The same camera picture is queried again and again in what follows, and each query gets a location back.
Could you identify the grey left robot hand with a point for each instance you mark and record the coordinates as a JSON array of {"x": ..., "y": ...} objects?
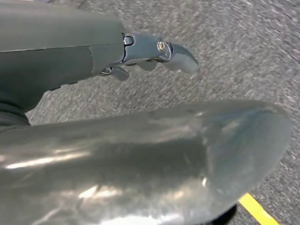
[{"x": 117, "y": 170}]

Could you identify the dark robot body part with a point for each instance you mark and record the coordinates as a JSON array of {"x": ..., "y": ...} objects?
[{"x": 225, "y": 217}]

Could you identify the yellow floor tape marking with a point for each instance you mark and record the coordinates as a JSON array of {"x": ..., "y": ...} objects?
[{"x": 255, "y": 209}]

